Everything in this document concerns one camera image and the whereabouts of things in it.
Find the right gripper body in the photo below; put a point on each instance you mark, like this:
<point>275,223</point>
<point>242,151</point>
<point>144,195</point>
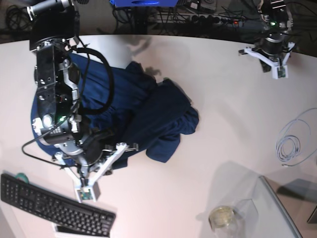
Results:
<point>92,150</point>

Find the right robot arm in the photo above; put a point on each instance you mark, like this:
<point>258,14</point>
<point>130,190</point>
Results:
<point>60,118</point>

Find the clear glass jar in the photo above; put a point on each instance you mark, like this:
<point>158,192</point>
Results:
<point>223,222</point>

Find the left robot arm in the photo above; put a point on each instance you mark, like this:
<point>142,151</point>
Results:
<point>277,23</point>

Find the green tape roll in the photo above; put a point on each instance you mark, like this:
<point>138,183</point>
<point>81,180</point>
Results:
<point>22,177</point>

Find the blue box with hole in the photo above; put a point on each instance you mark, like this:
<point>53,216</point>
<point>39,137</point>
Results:
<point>144,3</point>

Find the dark blue t-shirt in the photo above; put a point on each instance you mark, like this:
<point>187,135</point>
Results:
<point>153,115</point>

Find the black computer keyboard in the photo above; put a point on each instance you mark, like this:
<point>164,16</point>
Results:
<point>80,218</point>

